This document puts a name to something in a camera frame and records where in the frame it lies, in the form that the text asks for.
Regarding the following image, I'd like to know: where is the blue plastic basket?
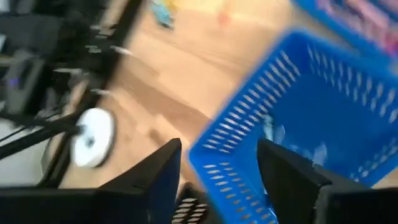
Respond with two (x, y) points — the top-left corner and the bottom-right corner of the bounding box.
(290, 0), (398, 60)
(188, 29), (398, 224)

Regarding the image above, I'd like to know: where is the black plastic basket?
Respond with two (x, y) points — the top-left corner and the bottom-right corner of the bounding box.
(170, 182), (224, 224)

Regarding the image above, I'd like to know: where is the yellow crayon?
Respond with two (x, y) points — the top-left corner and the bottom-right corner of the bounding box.
(166, 0), (187, 10)

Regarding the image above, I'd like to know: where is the blue crayon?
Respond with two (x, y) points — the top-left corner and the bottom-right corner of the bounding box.
(158, 2), (175, 29)
(151, 1), (169, 27)

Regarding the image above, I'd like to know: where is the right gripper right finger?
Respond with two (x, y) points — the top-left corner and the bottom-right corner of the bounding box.
(257, 139), (332, 224)

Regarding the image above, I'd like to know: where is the white desk lamp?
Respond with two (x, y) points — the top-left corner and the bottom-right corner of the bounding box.
(0, 107), (116, 169)

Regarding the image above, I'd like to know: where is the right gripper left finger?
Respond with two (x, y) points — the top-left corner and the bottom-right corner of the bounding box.
(93, 139), (182, 224)

